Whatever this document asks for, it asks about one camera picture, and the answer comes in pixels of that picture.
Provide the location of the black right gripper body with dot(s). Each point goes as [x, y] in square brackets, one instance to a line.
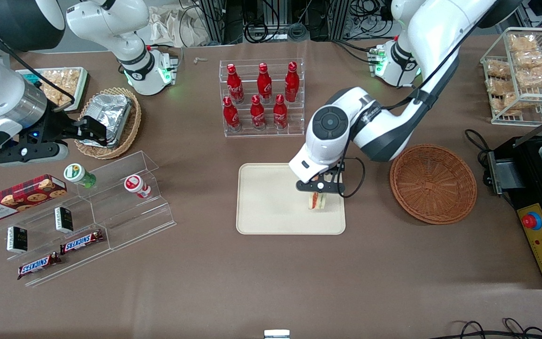
[56, 127]

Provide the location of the triangle sandwich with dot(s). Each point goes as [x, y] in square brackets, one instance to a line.
[317, 202]

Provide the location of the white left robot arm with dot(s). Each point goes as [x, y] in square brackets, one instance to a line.
[327, 125]

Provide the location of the green grey plastic tray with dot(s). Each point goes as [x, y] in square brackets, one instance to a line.
[84, 87]

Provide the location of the light wicker basket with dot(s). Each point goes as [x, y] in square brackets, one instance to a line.
[132, 128]

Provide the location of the beige plastic tray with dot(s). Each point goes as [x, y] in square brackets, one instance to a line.
[266, 202]

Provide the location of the brown wicker basket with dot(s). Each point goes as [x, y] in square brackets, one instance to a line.
[433, 183]

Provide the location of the aluminium foil container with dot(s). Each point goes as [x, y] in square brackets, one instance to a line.
[111, 113]

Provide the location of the clear bag of snacks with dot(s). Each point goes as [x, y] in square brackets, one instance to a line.
[61, 77]
[57, 96]

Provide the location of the green yogurt drink bottle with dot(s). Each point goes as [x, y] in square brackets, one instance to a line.
[75, 173]

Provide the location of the clear acrylic bottle rack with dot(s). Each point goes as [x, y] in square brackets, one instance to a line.
[299, 123]

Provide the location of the red yogurt drink bottle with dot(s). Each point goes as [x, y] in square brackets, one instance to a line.
[135, 184]

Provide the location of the red tartan cookie box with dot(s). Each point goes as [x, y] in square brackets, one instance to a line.
[17, 197]

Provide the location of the red cola bottle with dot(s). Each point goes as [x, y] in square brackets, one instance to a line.
[258, 114]
[291, 84]
[280, 114]
[231, 115]
[235, 84]
[264, 84]

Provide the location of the small black white box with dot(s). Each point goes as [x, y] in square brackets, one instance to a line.
[64, 219]
[17, 239]

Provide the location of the clear acrylic tiered shelf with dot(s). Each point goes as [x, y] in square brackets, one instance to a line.
[130, 221]

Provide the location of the Snickers chocolate bar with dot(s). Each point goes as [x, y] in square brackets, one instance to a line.
[38, 266]
[82, 242]

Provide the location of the small clear plastic piece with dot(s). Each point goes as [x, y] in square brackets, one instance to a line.
[200, 60]

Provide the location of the crumpled beige paper bag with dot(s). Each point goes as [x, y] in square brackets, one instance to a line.
[172, 26]

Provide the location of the clear bag of crackers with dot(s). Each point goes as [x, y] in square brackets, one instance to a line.
[537, 77]
[506, 111]
[498, 69]
[522, 43]
[500, 86]
[530, 59]
[518, 101]

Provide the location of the black countertop appliance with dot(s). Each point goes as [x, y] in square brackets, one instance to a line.
[530, 188]

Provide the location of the red emergency stop button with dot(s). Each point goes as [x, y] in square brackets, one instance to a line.
[532, 221]

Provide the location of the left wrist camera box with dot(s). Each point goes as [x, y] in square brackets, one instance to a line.
[320, 186]

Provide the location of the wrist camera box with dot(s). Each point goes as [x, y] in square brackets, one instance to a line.
[320, 186]
[26, 153]

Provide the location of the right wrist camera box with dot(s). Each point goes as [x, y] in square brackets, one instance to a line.
[26, 153]

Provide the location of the aluminium frame rack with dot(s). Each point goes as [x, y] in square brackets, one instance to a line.
[214, 19]

